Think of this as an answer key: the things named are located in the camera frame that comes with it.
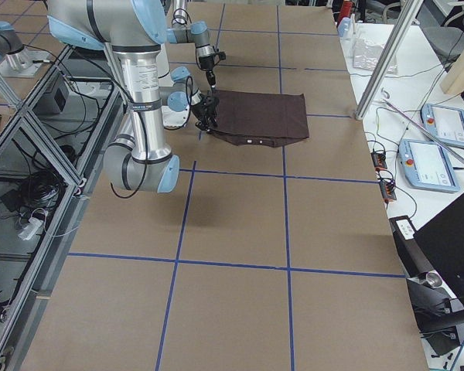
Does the black laptop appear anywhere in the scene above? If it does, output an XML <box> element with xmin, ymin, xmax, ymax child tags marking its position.
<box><xmin>415</xmin><ymin>193</ymin><xmax>464</xmax><ymax>305</ymax></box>

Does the clear plastic bag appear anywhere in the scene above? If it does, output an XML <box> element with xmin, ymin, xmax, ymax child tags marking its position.
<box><xmin>353</xmin><ymin>39</ymin><xmax>384</xmax><ymax>71</ymax></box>

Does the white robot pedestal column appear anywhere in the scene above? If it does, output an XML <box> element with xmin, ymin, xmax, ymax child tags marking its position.
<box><xmin>154</xmin><ymin>0</ymin><xmax>194</xmax><ymax>128</ymax></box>

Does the red cylinder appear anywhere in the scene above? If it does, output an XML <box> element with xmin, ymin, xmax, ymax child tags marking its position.
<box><xmin>338</xmin><ymin>0</ymin><xmax>353</xmax><ymax>22</ymax></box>

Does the far blue teach pendant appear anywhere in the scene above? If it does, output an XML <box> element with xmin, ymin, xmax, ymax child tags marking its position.
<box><xmin>421</xmin><ymin>104</ymin><xmax>464</xmax><ymax>148</ymax></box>

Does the aluminium frame post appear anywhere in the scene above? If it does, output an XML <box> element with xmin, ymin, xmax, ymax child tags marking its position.
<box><xmin>355</xmin><ymin>0</ymin><xmax>424</xmax><ymax>120</ymax></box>

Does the brown t-shirt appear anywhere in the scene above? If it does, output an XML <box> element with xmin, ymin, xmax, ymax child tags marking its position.
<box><xmin>209</xmin><ymin>90</ymin><xmax>309</xmax><ymax>148</ymax></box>

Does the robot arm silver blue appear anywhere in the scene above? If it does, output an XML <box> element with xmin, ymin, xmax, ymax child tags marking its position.
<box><xmin>167</xmin><ymin>1</ymin><xmax>220</xmax><ymax>91</ymax></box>
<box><xmin>48</xmin><ymin>1</ymin><xmax>226</xmax><ymax>193</ymax></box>

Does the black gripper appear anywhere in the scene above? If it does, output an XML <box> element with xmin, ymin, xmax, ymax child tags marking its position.
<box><xmin>198</xmin><ymin>55</ymin><xmax>217</xmax><ymax>93</ymax></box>
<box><xmin>191</xmin><ymin>95</ymin><xmax>218</xmax><ymax>132</ymax></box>

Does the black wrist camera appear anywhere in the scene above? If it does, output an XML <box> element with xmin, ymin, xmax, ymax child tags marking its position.
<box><xmin>203</xmin><ymin>90</ymin><xmax>220</xmax><ymax>115</ymax></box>
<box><xmin>214</xmin><ymin>51</ymin><xmax>227</xmax><ymax>63</ymax></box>

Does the blue teach pendant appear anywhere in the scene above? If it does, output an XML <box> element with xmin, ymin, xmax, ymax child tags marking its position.
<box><xmin>421</xmin><ymin>104</ymin><xmax>464</xmax><ymax>148</ymax></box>
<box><xmin>398</xmin><ymin>139</ymin><xmax>460</xmax><ymax>193</ymax></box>

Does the brown paper table cover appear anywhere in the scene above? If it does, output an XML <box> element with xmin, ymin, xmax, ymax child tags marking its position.
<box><xmin>21</xmin><ymin>3</ymin><xmax>428</xmax><ymax>370</ymax></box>

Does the near blue teach pendant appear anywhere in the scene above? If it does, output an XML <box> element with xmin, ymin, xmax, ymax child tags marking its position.
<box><xmin>398</xmin><ymin>139</ymin><xmax>460</xmax><ymax>193</ymax></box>

